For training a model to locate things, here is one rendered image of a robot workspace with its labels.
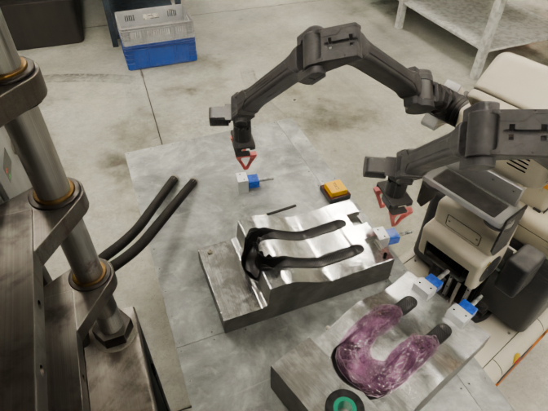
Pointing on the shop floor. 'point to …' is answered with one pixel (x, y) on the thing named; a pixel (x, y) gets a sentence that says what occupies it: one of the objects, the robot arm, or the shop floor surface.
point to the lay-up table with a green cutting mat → (480, 24)
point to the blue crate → (160, 53)
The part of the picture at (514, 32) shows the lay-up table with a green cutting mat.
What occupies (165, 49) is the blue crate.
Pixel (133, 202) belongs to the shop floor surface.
